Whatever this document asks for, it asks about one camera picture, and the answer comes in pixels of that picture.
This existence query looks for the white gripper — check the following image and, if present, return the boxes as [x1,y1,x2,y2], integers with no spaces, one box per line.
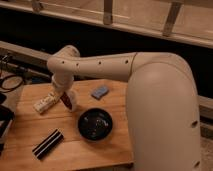
[52,74,74,93]

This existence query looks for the red pepper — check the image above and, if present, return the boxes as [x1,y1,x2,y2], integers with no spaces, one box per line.
[60,92,72,110]

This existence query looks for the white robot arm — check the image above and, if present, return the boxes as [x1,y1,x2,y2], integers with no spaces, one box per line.
[47,47,202,171]

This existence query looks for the white ceramic cup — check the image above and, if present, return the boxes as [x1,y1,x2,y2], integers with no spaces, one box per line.
[67,91,77,112]

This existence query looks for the black round bowl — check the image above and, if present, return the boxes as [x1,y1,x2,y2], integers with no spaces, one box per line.
[78,108,113,141]

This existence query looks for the wooden cutting board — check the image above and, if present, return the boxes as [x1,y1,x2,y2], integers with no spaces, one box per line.
[0,80,133,171]

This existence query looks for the black device at left edge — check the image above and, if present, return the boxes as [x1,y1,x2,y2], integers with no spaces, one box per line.
[0,93,14,138]

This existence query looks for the black white striped block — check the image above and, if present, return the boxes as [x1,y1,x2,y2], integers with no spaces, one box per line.
[32,130,64,160]

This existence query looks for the black coiled cable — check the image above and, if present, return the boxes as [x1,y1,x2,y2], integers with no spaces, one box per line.
[0,73,25,93]

